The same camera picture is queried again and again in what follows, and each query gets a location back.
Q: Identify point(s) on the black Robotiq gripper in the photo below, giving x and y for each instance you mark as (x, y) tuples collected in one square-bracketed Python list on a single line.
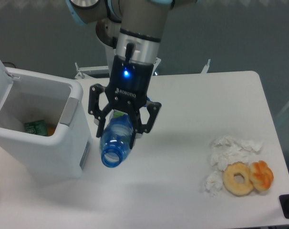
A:
[(126, 92)]

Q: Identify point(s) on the clear blue plastic bottle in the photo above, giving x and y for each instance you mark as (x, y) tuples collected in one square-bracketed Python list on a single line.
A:
[(115, 141)]

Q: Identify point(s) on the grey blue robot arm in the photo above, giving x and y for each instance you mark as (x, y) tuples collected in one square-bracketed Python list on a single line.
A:
[(139, 25)]

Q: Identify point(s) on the white trash can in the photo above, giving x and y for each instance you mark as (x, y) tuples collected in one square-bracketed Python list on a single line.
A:
[(27, 96)]

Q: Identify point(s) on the orange item in bin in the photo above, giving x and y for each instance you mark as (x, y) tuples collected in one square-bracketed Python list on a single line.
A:
[(50, 130)]

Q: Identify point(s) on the green carton in bin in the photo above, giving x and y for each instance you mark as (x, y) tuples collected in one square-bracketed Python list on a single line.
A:
[(36, 127)]

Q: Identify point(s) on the crumpled white tissue middle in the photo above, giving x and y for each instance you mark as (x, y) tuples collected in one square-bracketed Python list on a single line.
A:
[(225, 157)]

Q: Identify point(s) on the crumpled white tissue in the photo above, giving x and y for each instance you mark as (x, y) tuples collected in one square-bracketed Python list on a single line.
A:
[(214, 183), (225, 157), (229, 141)]

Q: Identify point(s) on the crumpled white tissue upper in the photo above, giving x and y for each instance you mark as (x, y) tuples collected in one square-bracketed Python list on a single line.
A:
[(229, 141)]

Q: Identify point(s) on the crumpled white tissue lower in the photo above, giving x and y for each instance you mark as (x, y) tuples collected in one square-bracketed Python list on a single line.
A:
[(214, 183)]

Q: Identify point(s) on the glazed twisted pastry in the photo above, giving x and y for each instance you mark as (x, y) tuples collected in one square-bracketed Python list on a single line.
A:
[(260, 175)]

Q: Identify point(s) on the ring donut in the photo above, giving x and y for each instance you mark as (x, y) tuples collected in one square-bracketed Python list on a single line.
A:
[(236, 179)]

